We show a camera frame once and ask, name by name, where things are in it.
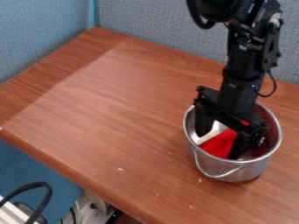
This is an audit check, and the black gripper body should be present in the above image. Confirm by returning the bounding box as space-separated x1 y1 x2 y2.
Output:
192 77 268 140

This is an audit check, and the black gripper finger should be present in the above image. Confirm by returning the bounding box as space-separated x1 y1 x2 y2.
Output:
228 131 260 160
195 103 213 137

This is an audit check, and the red plastic block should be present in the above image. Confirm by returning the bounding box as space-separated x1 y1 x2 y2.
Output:
197 123 241 160

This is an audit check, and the metal pot with handle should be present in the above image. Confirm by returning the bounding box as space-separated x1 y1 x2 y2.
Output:
181 102 283 182

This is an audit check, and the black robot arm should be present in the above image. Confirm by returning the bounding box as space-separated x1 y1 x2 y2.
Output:
185 0 284 160

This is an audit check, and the black cable loop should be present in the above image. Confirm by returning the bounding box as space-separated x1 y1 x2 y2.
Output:
0 181 53 224

